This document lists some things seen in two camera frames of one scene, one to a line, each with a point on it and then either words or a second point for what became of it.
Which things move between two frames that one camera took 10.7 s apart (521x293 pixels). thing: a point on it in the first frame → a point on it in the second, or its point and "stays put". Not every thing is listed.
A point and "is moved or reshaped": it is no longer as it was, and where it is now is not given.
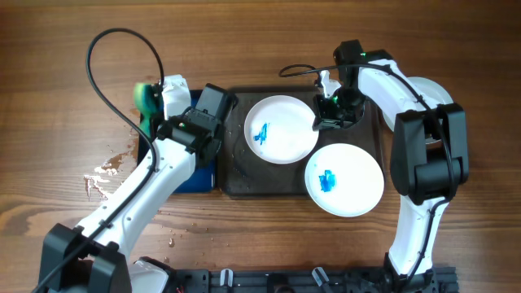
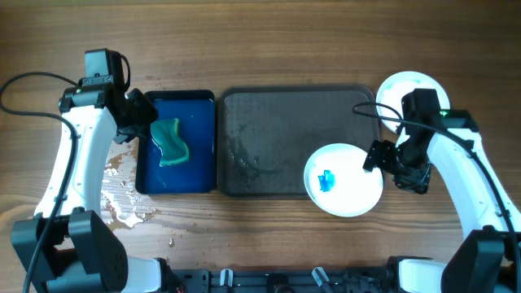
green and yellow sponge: (145, 101) is moved or reshaped
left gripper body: (156, 120) → (142, 112)
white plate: (344, 179) stays put
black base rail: (203, 281) stays put
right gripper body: (339, 107) → (408, 168)
